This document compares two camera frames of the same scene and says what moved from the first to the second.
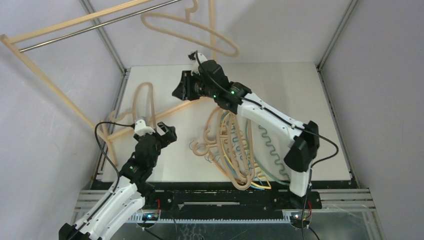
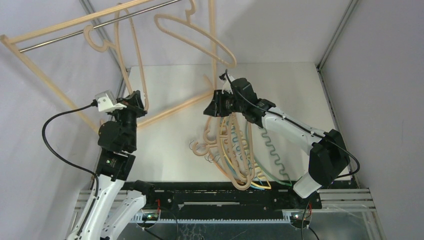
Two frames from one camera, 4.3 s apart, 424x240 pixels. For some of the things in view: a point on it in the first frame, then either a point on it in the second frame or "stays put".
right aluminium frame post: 319,66 stays put
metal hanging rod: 26,48 stays put
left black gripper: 169,136 to 134,103
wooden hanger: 187,19 to 191,43
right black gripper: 187,86 to 218,104
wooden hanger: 114,115 to 115,45
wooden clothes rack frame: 8,39 stays put
